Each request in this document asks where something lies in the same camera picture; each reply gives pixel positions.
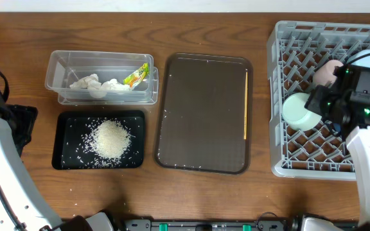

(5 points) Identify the pink plastic cup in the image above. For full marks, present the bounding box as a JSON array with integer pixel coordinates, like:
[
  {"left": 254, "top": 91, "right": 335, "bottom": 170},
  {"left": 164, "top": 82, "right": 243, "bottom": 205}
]
[{"left": 313, "top": 60, "right": 343, "bottom": 87}]

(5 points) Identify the mint green bowl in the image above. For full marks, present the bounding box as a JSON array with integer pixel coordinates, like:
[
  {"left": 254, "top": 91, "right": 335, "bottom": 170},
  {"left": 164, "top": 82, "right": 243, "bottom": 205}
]
[{"left": 282, "top": 92, "right": 322, "bottom": 131}]

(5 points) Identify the wooden chopstick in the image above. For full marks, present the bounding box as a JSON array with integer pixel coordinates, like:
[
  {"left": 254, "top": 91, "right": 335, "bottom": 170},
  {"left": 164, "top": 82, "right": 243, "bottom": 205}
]
[{"left": 243, "top": 72, "right": 248, "bottom": 140}]

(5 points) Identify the green yellow snack wrapper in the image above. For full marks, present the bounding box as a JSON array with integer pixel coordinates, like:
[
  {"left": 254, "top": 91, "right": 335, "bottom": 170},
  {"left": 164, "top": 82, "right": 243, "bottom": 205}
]
[{"left": 123, "top": 63, "right": 150, "bottom": 90}]

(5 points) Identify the white rice pile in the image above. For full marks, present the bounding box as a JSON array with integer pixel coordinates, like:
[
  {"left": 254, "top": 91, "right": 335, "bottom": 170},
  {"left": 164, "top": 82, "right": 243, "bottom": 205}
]
[{"left": 63, "top": 117, "right": 143, "bottom": 168}]

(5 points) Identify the white tissue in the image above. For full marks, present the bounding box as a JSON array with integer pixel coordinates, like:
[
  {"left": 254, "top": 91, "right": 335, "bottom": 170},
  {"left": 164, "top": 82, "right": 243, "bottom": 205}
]
[{"left": 69, "top": 74, "right": 130, "bottom": 98}]

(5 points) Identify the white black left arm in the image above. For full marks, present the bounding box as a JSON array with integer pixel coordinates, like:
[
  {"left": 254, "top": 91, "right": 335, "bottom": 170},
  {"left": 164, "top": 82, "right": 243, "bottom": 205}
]
[{"left": 0, "top": 84, "right": 115, "bottom": 231}]

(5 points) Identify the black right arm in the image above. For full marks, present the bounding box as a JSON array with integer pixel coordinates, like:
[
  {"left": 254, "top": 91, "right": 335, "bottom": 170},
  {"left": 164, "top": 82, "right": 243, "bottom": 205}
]
[{"left": 303, "top": 85, "right": 370, "bottom": 230}]

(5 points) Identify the grey dishwasher rack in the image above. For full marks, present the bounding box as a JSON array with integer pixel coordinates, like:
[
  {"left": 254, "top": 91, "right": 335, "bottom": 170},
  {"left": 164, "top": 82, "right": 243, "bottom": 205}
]
[{"left": 267, "top": 21, "right": 370, "bottom": 181}]

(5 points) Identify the dark brown serving tray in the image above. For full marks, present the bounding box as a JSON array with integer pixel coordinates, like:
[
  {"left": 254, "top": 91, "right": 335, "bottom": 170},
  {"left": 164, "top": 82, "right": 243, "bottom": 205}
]
[{"left": 154, "top": 53, "right": 253, "bottom": 175}]

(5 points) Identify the black rectangular tray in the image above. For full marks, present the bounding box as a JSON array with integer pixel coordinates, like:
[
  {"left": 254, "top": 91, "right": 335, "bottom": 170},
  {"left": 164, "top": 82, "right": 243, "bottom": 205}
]
[{"left": 51, "top": 110, "right": 146, "bottom": 171}]

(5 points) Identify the clear plastic bin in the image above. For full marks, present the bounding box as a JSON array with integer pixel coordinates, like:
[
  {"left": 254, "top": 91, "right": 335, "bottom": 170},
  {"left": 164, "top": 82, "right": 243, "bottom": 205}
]
[{"left": 45, "top": 50, "right": 155, "bottom": 94}]

